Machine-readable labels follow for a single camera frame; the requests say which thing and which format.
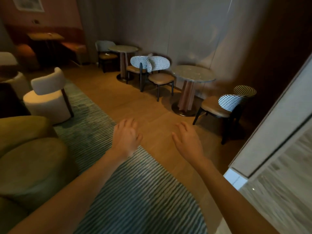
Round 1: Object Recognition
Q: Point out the framed wall picture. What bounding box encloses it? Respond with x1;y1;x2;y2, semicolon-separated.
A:
11;0;45;12

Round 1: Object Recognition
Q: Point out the person's left hand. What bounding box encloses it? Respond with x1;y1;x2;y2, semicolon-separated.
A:
111;118;143;159

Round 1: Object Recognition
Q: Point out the person's right forearm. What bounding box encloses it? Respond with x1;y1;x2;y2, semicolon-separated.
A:
192;156;281;234

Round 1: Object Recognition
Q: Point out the grey stone round table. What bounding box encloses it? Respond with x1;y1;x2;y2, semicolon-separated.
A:
170;65;217;117
108;45;139;82

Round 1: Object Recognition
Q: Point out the houndstooth back dining chair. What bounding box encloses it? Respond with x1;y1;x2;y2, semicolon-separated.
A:
146;56;175;102
126;53;153;92
192;85;257;145

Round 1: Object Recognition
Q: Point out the white boucle armchair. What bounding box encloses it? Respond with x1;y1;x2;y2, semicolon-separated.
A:
0;52;30;100
23;67;74;125

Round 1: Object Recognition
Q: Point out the striped blue-green rug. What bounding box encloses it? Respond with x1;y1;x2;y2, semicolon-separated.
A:
52;79;208;234

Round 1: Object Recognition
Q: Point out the wooden square table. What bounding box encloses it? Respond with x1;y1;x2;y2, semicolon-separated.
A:
27;32;65;66

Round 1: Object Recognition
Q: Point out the grey-blue back dining chair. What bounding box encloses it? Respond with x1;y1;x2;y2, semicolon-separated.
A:
95;40;119;73

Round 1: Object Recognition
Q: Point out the person's left forearm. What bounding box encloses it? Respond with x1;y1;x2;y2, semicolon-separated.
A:
7;148;130;234

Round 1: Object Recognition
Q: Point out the person's right hand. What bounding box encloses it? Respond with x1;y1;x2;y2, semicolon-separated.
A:
172;121;205;166

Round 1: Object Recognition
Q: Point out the green curved sofa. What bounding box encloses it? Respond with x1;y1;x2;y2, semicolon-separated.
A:
0;115;59;234

